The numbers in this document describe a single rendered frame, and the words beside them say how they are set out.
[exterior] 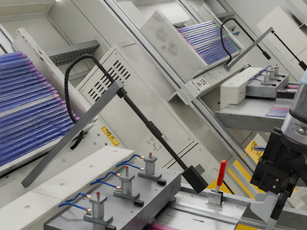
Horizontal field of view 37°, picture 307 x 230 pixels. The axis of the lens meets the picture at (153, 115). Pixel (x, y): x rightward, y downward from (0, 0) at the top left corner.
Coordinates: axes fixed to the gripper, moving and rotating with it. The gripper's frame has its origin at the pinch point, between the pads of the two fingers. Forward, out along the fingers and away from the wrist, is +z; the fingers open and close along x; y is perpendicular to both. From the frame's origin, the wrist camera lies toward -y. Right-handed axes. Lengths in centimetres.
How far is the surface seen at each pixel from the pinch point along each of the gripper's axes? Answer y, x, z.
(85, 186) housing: 36.6, 13.9, 3.1
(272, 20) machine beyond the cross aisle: 87, -440, 20
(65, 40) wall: 232, -269, 76
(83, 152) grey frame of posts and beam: 47.4, -2.3, 6.3
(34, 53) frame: 72, -9, -10
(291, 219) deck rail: -3.2, -8.0, 1.0
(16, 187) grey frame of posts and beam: 48, 21, 6
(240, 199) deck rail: 8.4, -8.2, 2.1
